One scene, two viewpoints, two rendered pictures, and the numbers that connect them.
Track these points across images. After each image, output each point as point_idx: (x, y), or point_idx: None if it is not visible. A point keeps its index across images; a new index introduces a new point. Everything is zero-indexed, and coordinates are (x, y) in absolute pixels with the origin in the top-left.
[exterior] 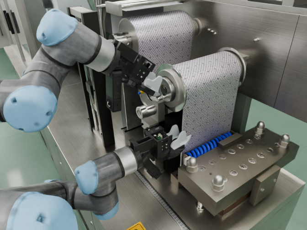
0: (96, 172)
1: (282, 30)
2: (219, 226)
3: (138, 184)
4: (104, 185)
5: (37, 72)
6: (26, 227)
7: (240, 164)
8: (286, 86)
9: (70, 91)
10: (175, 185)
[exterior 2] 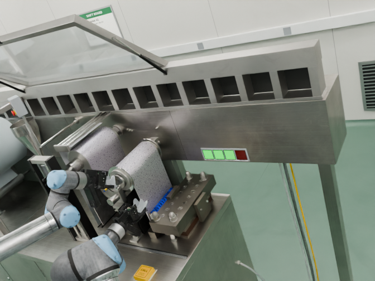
0: None
1: (166, 119)
2: (188, 242)
3: (130, 250)
4: None
5: (61, 202)
6: (101, 240)
7: (183, 201)
8: (185, 146)
9: None
10: (154, 238)
